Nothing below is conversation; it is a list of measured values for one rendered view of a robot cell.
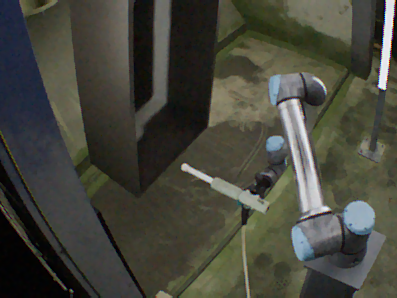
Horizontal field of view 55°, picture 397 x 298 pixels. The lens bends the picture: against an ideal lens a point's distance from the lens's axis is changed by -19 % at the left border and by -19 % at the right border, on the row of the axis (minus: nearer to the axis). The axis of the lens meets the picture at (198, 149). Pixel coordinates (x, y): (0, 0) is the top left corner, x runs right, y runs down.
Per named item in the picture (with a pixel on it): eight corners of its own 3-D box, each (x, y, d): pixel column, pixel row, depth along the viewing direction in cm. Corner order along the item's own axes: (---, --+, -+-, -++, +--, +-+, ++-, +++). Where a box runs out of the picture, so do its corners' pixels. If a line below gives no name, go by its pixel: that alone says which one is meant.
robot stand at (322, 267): (356, 293, 214) (386, 236, 168) (331, 333, 198) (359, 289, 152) (316, 275, 228) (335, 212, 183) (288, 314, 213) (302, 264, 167)
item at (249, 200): (266, 229, 219) (271, 200, 203) (261, 236, 216) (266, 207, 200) (188, 190, 241) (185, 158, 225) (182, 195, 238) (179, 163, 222)
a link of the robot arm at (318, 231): (343, 250, 145) (302, 65, 168) (301, 263, 145) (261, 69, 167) (333, 253, 160) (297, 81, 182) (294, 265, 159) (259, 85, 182)
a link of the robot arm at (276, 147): (285, 132, 225) (285, 152, 233) (263, 136, 225) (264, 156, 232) (290, 143, 218) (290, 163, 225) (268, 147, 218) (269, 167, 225)
